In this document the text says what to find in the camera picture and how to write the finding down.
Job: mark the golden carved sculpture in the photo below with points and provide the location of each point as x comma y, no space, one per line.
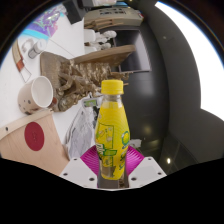
80,76

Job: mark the long ceiling light strip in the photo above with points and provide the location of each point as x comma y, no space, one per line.
200,60

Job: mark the flat round red coaster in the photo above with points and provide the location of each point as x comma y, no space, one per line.
34,136

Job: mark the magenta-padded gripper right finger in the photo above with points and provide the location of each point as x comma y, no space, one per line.
146,171

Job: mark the white spray bottle green label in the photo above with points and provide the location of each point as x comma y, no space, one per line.
91,102

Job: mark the black wall screen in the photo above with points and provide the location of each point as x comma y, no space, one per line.
133,50

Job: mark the small jar grey lid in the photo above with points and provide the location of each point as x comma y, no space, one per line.
36,50

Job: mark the white cabinet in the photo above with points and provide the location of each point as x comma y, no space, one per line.
113,18

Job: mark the yellow drink bottle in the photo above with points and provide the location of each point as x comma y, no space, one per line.
111,126

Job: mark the light wooden drawing board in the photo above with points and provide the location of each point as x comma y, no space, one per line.
50,151

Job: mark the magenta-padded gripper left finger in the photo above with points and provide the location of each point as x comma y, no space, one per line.
78,171

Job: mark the white dotted mug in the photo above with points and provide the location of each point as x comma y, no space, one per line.
28,100

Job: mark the white plaster bust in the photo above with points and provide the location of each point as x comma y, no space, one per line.
100,35
96,47

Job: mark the clear tape roll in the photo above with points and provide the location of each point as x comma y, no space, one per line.
26,45

